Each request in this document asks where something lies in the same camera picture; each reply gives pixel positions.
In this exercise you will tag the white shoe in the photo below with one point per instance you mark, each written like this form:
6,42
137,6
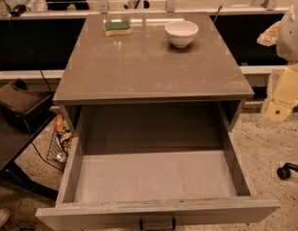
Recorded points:
4,216

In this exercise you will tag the black wire basket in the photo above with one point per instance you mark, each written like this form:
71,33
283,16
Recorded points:
60,143

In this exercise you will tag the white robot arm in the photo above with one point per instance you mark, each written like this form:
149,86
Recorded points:
282,89

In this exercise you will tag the black side table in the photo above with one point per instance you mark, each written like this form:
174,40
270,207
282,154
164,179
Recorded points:
12,143

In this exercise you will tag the grey drawer cabinet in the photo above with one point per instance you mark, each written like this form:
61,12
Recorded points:
144,67

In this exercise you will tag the grey top drawer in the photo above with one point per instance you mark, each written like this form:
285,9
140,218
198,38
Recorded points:
153,168

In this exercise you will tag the black power adapter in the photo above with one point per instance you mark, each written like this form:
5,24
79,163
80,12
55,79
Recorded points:
18,10

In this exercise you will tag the black chair caster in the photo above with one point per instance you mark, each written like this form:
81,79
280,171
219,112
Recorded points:
284,172

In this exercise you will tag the padded gripper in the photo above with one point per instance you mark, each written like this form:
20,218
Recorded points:
290,38

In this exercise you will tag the green yellow sponge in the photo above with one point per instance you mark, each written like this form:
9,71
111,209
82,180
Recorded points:
117,28

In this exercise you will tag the brown black box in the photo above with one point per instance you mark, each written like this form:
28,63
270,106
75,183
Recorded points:
23,107

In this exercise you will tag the white ceramic bowl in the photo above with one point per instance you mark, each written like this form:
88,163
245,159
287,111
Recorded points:
181,33

